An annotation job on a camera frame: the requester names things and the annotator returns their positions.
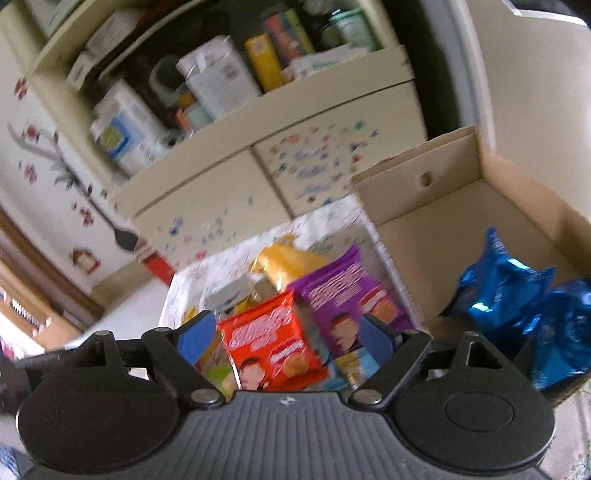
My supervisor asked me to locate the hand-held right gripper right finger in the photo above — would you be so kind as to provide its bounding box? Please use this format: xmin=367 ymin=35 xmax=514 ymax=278
xmin=348 ymin=314 xmax=505 ymax=410

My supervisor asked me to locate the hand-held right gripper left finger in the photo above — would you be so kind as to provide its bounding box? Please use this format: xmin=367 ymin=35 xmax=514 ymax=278
xmin=68 ymin=311 xmax=222 ymax=408

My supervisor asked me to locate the silver foil snack packet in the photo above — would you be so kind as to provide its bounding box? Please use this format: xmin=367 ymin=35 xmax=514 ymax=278
xmin=203 ymin=276 xmax=262 ymax=315

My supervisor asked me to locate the purple snack packet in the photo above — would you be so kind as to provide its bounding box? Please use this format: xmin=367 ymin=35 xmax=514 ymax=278
xmin=286 ymin=244 xmax=415 ymax=370

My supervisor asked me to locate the red snack packet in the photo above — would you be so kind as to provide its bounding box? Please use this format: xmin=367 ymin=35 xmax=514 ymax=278
xmin=216 ymin=290 xmax=329 ymax=392

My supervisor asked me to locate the cardboard box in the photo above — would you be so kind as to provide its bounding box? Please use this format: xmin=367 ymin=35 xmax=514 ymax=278
xmin=349 ymin=124 xmax=591 ymax=409

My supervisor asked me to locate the light blue snack packet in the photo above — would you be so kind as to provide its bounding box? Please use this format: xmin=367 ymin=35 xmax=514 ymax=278
xmin=318 ymin=344 xmax=385 ymax=393

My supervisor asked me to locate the orange snack packet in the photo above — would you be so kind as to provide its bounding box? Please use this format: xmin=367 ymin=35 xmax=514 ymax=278
xmin=249 ymin=235 xmax=324 ymax=292

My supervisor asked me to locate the floral tablecloth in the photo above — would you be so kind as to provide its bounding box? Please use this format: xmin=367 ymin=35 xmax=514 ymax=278
xmin=158 ymin=195 xmax=591 ymax=480

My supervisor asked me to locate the shiny blue snack packet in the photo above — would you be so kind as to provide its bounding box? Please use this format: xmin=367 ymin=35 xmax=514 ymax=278
xmin=512 ymin=278 xmax=591 ymax=393
xmin=444 ymin=226 xmax=557 ymax=334

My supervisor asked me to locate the cream cabinet with stickers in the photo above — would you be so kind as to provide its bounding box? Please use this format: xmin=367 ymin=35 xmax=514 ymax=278
xmin=0 ymin=0 xmax=430 ymax=278

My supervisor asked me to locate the white box blue label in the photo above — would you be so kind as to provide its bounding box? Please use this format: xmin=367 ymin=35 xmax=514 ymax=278
xmin=89 ymin=80 xmax=171 ymax=175

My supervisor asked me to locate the white canister grey label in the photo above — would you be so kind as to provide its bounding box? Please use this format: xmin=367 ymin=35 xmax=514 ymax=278
xmin=177 ymin=36 xmax=262 ymax=121

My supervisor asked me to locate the flat white box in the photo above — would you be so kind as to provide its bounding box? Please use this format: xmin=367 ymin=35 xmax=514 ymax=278
xmin=281 ymin=45 xmax=371 ymax=85

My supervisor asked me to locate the yellow box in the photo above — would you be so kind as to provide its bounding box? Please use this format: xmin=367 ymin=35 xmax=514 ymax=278
xmin=243 ymin=32 xmax=286 ymax=94

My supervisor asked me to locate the plain white box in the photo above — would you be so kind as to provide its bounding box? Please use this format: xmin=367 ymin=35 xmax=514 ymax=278
xmin=66 ymin=9 xmax=145 ymax=89

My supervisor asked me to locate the green and white container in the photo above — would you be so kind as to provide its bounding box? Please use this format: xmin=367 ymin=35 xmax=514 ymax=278
xmin=333 ymin=8 xmax=378 ymax=52

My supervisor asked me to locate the colourful striped box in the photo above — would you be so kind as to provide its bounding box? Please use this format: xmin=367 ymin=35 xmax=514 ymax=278
xmin=262 ymin=8 xmax=316 ymax=64

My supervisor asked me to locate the red-handled black tool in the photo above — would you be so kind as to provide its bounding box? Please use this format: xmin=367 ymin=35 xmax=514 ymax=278
xmin=108 ymin=222 xmax=178 ymax=289

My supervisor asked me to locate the wooden door frame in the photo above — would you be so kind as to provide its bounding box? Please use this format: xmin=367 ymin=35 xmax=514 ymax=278
xmin=0 ymin=208 xmax=106 ymax=363

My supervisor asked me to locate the grey window frame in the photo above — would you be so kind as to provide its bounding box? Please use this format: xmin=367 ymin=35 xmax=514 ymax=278
xmin=406 ymin=0 xmax=497 ymax=155

